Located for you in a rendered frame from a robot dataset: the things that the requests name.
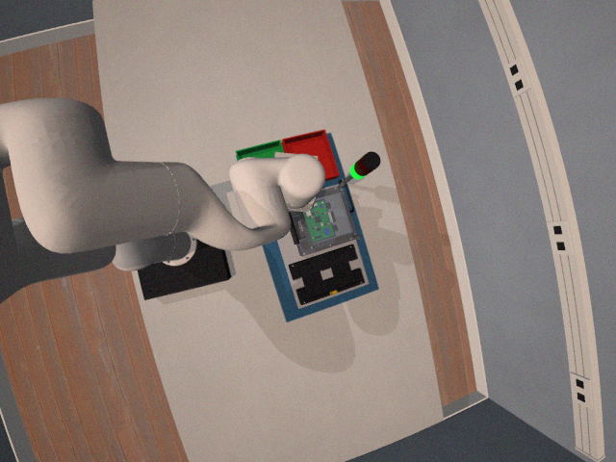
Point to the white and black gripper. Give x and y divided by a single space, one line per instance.
306 208

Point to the red open-top bin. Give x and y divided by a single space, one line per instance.
315 144

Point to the green bin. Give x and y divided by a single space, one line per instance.
265 150

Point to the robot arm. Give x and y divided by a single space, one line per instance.
77 199

